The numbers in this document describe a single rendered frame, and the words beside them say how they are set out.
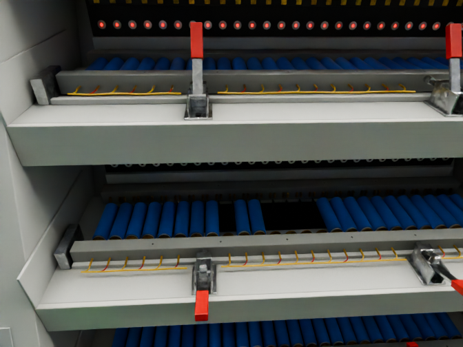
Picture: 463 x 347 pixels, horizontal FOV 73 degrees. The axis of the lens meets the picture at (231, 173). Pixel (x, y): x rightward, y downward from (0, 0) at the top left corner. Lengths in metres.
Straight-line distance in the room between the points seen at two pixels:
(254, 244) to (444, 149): 0.23
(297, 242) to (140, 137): 0.22
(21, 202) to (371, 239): 0.39
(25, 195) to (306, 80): 0.33
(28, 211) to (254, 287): 0.26
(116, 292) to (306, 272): 0.22
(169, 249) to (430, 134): 0.31
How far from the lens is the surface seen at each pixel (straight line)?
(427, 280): 0.44
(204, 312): 0.31
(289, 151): 0.33
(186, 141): 0.32
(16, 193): 0.37
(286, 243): 0.40
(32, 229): 0.40
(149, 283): 0.39
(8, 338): 0.45
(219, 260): 0.40
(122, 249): 0.40
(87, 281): 0.42
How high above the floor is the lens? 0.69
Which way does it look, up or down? 12 degrees down
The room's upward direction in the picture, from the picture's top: 1 degrees counter-clockwise
